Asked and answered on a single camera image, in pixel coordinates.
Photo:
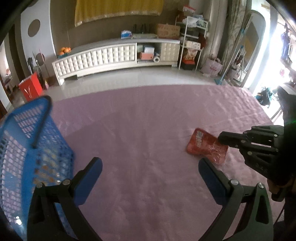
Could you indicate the white tufted TV cabinet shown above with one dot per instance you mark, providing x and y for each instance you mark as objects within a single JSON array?
[{"x": 104, "y": 58}]

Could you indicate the person's right hand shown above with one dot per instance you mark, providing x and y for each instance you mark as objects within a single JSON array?
[{"x": 275, "y": 188}]

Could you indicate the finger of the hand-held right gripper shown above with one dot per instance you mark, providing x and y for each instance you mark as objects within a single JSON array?
[
  {"x": 259, "y": 147},
  {"x": 233, "y": 136}
]

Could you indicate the patterned curtain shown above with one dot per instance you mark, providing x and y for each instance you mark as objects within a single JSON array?
[{"x": 237, "y": 34}]

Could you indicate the white standing air conditioner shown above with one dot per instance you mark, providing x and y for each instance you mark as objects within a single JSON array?
[{"x": 216, "y": 34}]

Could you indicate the red snack packet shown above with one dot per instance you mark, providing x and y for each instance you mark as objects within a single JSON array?
[{"x": 205, "y": 146}]

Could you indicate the blue tissue box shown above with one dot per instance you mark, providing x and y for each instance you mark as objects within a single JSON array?
[{"x": 126, "y": 34}]

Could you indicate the grey flat cushion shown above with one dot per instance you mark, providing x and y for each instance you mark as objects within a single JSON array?
[{"x": 144, "y": 36}]

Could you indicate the small round wall decoration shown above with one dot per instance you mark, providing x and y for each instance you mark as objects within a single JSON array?
[{"x": 34, "y": 27}]

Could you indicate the pink shopping bag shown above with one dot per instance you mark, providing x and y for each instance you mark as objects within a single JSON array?
[{"x": 211, "y": 67}]

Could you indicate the pile of oranges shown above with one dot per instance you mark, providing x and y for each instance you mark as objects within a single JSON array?
[{"x": 64, "y": 51}]

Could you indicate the white paper roll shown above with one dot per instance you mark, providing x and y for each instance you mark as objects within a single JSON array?
[{"x": 156, "y": 58}]

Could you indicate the yellow cloth cover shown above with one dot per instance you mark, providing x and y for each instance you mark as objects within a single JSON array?
[{"x": 115, "y": 10}]

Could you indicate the blue plastic basket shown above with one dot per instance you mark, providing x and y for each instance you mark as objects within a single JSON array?
[{"x": 25, "y": 143}]

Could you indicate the brown cardboard box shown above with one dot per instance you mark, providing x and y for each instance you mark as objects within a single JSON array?
[{"x": 167, "y": 31}]

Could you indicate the blue and black bag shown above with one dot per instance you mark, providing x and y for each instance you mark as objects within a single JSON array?
[{"x": 264, "y": 97}]

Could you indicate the blue hanging garment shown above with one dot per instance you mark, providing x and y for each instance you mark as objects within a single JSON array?
[{"x": 285, "y": 45}]

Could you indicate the ironing board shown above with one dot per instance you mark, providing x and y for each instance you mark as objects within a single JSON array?
[{"x": 256, "y": 46}]

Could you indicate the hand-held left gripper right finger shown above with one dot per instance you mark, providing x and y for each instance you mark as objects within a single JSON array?
[{"x": 212, "y": 183}]

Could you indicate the white metal shelf rack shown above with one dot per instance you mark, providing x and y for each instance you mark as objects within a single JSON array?
[{"x": 192, "y": 44}]

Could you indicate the red paper bag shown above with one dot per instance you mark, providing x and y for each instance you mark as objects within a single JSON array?
[{"x": 31, "y": 88}]

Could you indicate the orange box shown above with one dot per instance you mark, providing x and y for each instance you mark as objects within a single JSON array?
[{"x": 146, "y": 56}]

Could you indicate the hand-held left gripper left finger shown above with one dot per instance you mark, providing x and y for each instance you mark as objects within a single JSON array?
[{"x": 87, "y": 183}]

